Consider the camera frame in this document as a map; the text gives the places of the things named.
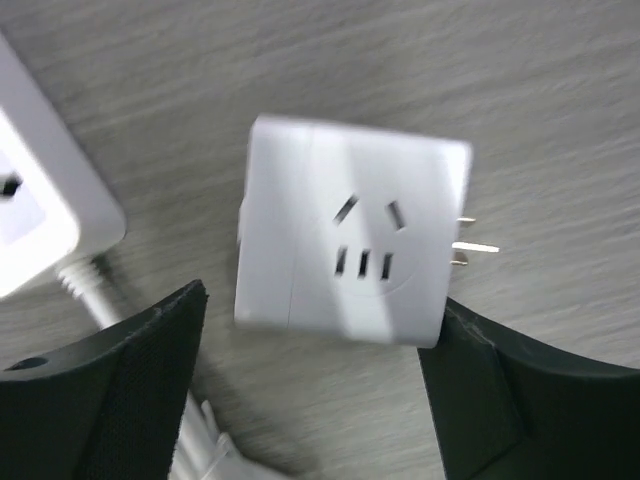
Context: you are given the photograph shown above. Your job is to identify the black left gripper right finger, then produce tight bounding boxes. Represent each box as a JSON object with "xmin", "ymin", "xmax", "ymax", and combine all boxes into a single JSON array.
[{"xmin": 418, "ymin": 300, "xmax": 639, "ymax": 479}]

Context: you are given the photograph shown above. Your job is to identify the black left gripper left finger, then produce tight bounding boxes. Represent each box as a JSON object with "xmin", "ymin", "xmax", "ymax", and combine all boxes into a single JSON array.
[{"xmin": 1, "ymin": 280, "xmax": 207, "ymax": 479}]

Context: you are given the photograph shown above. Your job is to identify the white cube socket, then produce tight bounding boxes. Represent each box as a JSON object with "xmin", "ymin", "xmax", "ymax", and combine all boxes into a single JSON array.
[{"xmin": 234, "ymin": 114, "xmax": 474, "ymax": 348}]

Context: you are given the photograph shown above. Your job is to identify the white power strip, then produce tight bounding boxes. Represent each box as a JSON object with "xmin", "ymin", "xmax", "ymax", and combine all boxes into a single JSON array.
[{"xmin": 1, "ymin": 39, "xmax": 127, "ymax": 298}]

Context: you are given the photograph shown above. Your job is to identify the white power strip cord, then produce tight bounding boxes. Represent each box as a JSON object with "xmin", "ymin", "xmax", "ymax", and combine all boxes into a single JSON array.
[{"xmin": 55, "ymin": 254, "xmax": 301, "ymax": 480}]

